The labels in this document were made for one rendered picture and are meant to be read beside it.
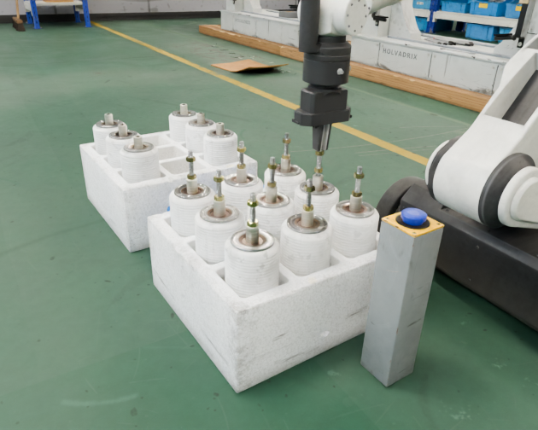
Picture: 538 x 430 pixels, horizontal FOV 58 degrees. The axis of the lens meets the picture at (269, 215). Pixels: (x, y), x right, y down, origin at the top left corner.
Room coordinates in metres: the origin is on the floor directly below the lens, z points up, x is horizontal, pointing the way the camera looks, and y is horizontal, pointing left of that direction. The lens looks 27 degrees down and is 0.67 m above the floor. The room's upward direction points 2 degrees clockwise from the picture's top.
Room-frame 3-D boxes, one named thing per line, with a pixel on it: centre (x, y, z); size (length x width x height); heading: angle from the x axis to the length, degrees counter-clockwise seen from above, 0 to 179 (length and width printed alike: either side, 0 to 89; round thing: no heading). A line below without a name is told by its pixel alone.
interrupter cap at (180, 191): (0.91, 0.16, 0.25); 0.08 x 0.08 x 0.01
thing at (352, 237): (0.85, -0.17, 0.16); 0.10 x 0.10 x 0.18
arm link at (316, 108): (0.95, -0.10, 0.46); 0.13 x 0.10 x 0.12; 121
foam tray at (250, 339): (0.88, 0.00, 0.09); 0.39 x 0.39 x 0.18; 34
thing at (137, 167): (1.18, 0.34, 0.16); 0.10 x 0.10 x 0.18
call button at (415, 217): (0.69, -0.23, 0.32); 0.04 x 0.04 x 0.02
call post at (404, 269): (0.69, -0.23, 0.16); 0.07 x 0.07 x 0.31; 34
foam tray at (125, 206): (1.34, 0.31, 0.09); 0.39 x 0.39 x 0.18; 35
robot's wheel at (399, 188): (1.14, -0.36, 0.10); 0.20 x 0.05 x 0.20; 122
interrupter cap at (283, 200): (0.88, 0.00, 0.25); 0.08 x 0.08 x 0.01
